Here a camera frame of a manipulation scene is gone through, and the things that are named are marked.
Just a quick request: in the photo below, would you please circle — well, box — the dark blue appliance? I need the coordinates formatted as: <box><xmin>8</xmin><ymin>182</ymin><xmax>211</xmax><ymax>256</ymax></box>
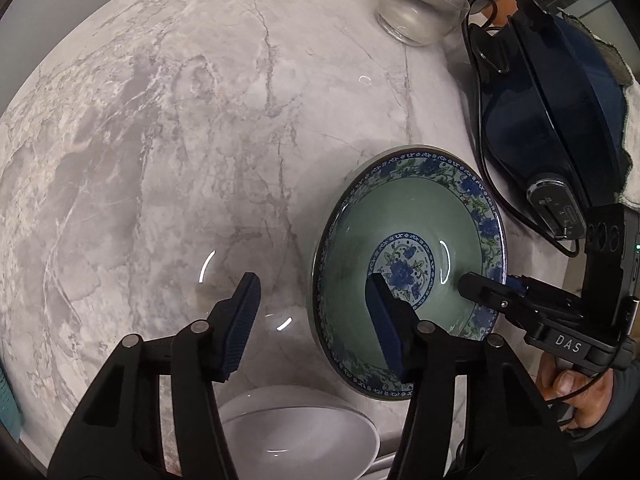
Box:
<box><xmin>479</xmin><ymin>0</ymin><xmax>632</xmax><ymax>241</ymax></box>

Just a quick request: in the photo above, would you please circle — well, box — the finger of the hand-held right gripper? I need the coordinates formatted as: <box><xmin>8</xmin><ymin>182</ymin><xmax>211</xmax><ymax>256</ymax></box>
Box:
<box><xmin>457</xmin><ymin>272</ymin><xmax>552</xmax><ymax>334</ymax></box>
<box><xmin>506</xmin><ymin>275</ymin><xmax>587</xmax><ymax>312</ymax></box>

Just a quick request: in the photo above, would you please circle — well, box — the blue floral ceramic bowl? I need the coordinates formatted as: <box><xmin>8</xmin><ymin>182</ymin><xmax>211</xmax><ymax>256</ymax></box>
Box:
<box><xmin>312</xmin><ymin>145</ymin><xmax>508</xmax><ymax>401</ymax></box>

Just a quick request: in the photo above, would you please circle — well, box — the person's right hand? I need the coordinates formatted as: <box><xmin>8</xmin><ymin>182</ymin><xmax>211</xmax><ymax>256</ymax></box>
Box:
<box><xmin>537</xmin><ymin>354</ymin><xmax>617</xmax><ymax>432</ymax></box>

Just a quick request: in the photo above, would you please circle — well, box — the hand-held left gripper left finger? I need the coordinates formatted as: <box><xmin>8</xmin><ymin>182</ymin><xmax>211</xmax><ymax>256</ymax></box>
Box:
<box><xmin>47</xmin><ymin>272</ymin><xmax>261</xmax><ymax>480</ymax></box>

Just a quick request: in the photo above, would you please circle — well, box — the black cable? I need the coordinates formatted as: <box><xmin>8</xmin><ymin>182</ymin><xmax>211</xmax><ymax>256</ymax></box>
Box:
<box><xmin>460</xmin><ymin>0</ymin><xmax>593</xmax><ymax>257</ymax></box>

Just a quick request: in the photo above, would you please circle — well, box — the clear drinking glass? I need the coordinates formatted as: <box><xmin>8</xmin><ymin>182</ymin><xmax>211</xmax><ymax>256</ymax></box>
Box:
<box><xmin>375</xmin><ymin>0</ymin><xmax>472</xmax><ymax>47</ymax></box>

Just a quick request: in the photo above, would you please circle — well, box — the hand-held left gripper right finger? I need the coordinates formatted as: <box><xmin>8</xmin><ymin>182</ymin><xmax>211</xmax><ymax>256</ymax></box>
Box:
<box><xmin>367</xmin><ymin>272</ymin><xmax>576</xmax><ymax>480</ymax></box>

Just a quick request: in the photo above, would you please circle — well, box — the white bowl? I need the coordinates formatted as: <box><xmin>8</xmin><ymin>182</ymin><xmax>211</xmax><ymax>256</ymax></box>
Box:
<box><xmin>220</xmin><ymin>385</ymin><xmax>381</xmax><ymax>480</ymax></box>

